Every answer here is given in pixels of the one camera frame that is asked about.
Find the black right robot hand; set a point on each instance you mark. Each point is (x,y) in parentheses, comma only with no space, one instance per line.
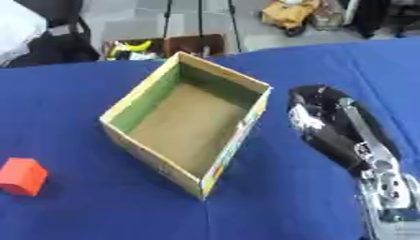
(328,137)

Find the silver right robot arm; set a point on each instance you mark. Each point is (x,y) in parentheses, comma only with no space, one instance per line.
(391,197)

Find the tan cardboard box green inside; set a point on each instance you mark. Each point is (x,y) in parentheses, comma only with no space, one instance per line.
(188,128)

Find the brown cardboard box with toys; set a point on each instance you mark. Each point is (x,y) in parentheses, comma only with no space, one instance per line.
(164,47)

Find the yellow bag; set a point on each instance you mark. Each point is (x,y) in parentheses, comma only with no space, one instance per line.
(289,14)

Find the black tripod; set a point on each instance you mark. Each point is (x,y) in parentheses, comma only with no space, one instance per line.
(199,22)

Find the black chair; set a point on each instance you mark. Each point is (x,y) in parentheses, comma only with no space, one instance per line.
(60,34)

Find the red block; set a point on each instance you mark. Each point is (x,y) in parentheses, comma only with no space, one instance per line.
(22,176)

